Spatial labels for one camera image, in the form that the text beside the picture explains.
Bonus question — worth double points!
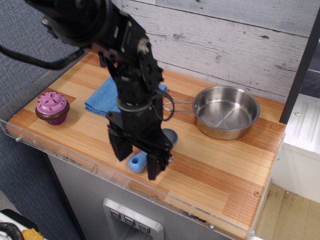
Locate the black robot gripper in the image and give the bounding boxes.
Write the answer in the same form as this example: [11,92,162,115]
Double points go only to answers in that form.
[106,96,173,181]

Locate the blue and grey toy spoon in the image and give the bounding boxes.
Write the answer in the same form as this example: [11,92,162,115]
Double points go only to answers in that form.
[128,128,179,173]

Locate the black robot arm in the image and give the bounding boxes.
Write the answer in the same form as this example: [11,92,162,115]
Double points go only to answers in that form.
[28,0,173,180]

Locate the blue folded towel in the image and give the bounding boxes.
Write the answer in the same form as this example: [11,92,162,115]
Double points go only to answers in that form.
[84,76,168,118]

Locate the clear acrylic table guard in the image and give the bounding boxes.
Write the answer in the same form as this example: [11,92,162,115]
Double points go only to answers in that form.
[3,116,284,239]

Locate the grey toy fridge cabinet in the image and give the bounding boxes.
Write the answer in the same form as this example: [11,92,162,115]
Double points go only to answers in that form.
[49,155,254,240]

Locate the silver dispenser button panel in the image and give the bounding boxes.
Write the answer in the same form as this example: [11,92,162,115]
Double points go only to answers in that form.
[103,197,165,240]

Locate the stainless steel pot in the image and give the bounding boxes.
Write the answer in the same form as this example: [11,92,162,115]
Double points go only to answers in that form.
[164,85,261,140]

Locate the purple toy cupcake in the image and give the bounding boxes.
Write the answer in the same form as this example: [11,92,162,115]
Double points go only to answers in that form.
[35,91,70,126]

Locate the yellow object at corner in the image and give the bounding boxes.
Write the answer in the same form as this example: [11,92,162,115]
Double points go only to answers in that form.
[21,228,45,240]

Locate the white ribbed appliance top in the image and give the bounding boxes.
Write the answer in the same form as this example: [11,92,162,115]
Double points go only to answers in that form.
[284,94,320,154]

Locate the black frame bar right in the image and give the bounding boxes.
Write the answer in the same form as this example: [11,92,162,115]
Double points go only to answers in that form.
[279,9,320,124]

